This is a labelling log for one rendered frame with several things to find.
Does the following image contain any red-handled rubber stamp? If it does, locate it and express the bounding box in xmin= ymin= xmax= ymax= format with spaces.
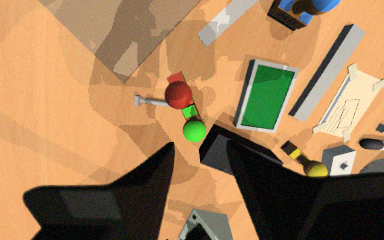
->
xmin=164 ymin=71 xmax=194 ymax=109

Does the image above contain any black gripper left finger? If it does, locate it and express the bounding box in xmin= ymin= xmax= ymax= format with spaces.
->
xmin=22 ymin=142 xmax=175 ymax=240

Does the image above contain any white cylinder with black end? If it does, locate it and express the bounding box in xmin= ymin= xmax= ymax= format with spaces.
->
xmin=359 ymin=138 xmax=384 ymax=151

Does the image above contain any yellow hand stamp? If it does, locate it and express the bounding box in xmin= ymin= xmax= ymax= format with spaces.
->
xmin=280 ymin=140 xmax=328 ymax=177

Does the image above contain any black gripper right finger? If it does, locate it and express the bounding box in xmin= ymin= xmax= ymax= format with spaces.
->
xmin=226 ymin=140 xmax=384 ymax=240

